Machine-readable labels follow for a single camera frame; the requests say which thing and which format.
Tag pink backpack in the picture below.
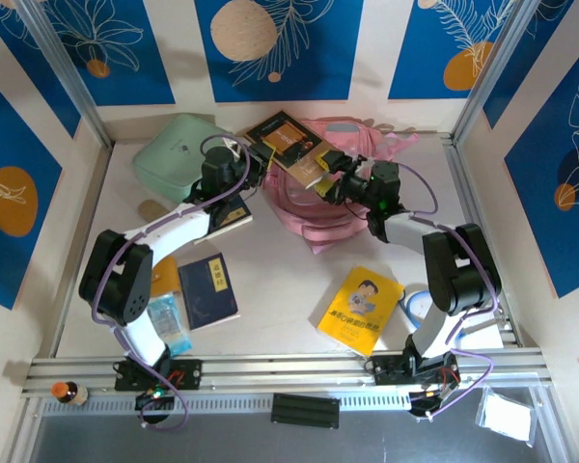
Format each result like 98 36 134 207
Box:
262 117 421 257

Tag brown scroll cover book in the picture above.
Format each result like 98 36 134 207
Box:
243 109 337 190

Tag blue book horizontal label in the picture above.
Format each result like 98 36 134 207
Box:
195 192 253 245

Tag yellow cartoon cover book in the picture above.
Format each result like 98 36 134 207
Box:
317 265 405 358

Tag blue book vertical yellow label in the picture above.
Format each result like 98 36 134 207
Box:
177 253 241 333

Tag mint green zip case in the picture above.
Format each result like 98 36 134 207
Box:
133 113 235 204

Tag blue stethoscope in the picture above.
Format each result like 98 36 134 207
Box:
399 287 435 334

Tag orange envelope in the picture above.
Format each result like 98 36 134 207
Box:
150 257 180 296

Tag blue plastic wipes packet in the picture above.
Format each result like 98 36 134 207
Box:
147 294 193 358

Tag small black controller board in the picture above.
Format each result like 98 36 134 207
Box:
408 385 460 417
134 389 176 412

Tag black slotted block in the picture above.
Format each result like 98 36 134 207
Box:
271 393 341 429

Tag perforated metal strip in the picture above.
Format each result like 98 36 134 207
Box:
41 393 411 417

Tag clear bag white contents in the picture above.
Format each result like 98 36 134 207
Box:
476 388 536 444

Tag brown bottle orange cap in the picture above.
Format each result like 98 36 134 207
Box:
51 380 89 406

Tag aluminium side rail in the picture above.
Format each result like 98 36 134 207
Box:
441 133 521 349

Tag aluminium corner post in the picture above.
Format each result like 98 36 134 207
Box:
451 0 547 144
16 0 115 149

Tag aluminium front rail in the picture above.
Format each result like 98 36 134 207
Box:
21 354 554 401

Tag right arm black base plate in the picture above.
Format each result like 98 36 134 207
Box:
366 354 462 387

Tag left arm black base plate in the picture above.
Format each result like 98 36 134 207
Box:
114 359 204 392

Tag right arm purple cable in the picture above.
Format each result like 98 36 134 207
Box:
400 162 503 422

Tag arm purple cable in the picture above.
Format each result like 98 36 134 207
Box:
400 162 503 422
91 134 252 433

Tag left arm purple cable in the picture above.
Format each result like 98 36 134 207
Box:
91 134 252 433

